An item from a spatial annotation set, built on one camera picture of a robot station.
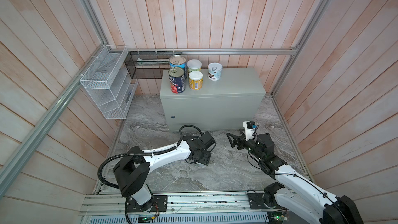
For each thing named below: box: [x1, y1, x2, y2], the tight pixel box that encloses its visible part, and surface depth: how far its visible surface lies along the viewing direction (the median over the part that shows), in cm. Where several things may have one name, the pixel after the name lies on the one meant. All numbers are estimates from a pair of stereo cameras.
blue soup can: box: [168, 54, 188, 79], surface depth 74 cm
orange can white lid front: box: [188, 70, 204, 91], surface depth 73 cm
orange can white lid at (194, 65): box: [186, 59, 203, 73], surface depth 77 cm
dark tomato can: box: [168, 66, 187, 94], surface depth 70 cm
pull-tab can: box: [207, 62, 223, 81], surface depth 79 cm
